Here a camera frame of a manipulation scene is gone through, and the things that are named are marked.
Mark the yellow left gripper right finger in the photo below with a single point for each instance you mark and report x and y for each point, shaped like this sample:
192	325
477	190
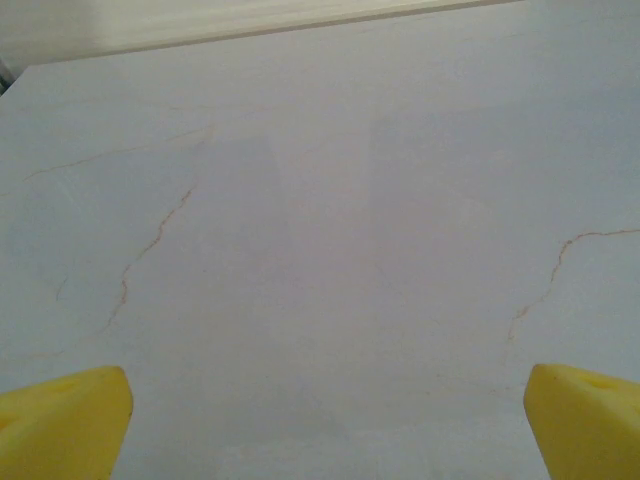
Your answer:
590	430

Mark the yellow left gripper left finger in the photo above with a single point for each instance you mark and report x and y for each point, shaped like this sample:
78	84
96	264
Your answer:
60	430

